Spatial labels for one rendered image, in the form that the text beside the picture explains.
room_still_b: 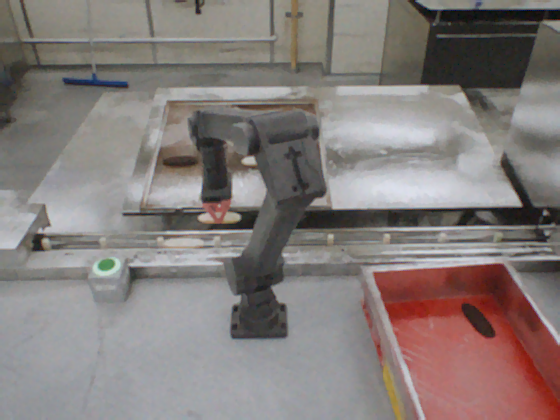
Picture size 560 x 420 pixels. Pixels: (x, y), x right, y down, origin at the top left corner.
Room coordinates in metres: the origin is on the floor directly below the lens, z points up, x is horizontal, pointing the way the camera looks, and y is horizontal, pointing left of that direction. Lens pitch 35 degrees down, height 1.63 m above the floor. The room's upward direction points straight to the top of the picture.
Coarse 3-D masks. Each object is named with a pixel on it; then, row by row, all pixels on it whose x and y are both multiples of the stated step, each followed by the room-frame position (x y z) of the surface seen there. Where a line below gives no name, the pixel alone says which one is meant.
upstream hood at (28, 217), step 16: (0, 208) 1.01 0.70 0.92; (16, 208) 1.01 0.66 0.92; (32, 208) 1.01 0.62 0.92; (0, 224) 0.94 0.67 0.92; (16, 224) 0.94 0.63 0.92; (32, 224) 0.95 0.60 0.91; (48, 224) 1.03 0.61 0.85; (0, 240) 0.88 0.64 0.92; (16, 240) 0.88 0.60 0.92; (32, 240) 0.93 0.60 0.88; (0, 256) 0.85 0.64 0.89; (16, 256) 0.86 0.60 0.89
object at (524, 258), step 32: (32, 256) 0.89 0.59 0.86; (64, 256) 0.89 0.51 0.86; (96, 256) 0.89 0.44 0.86; (128, 256) 0.89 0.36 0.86; (160, 256) 0.89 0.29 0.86; (192, 256) 0.89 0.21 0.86; (224, 256) 0.89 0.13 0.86; (288, 256) 0.89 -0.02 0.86; (320, 256) 0.89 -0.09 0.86; (352, 256) 0.89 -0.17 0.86; (384, 256) 0.89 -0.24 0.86; (416, 256) 0.89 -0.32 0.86; (448, 256) 0.89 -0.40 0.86; (480, 256) 0.89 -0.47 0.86; (512, 256) 0.89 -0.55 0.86; (544, 256) 0.89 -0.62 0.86
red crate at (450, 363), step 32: (416, 320) 0.73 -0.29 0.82; (448, 320) 0.73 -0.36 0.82; (416, 352) 0.64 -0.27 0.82; (448, 352) 0.64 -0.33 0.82; (480, 352) 0.64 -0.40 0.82; (512, 352) 0.64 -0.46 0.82; (416, 384) 0.57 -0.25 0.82; (448, 384) 0.57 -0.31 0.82; (480, 384) 0.57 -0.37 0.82; (512, 384) 0.57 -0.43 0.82; (544, 384) 0.57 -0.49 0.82; (448, 416) 0.50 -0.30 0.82; (480, 416) 0.50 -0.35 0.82; (512, 416) 0.50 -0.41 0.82; (544, 416) 0.50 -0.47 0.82
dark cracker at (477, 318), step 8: (464, 304) 0.77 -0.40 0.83; (472, 304) 0.77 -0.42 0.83; (464, 312) 0.75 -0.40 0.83; (472, 312) 0.74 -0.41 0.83; (480, 312) 0.74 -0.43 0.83; (472, 320) 0.72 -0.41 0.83; (480, 320) 0.72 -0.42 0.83; (488, 320) 0.72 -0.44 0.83; (480, 328) 0.70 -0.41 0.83; (488, 328) 0.70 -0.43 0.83; (488, 336) 0.68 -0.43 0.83
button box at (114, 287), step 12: (120, 264) 0.83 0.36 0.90; (96, 276) 0.79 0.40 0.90; (108, 276) 0.79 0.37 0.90; (120, 276) 0.79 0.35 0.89; (132, 276) 0.85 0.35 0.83; (96, 288) 0.78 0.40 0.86; (108, 288) 0.78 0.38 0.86; (120, 288) 0.78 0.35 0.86; (96, 300) 0.78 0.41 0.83; (108, 300) 0.78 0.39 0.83; (120, 300) 0.78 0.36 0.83
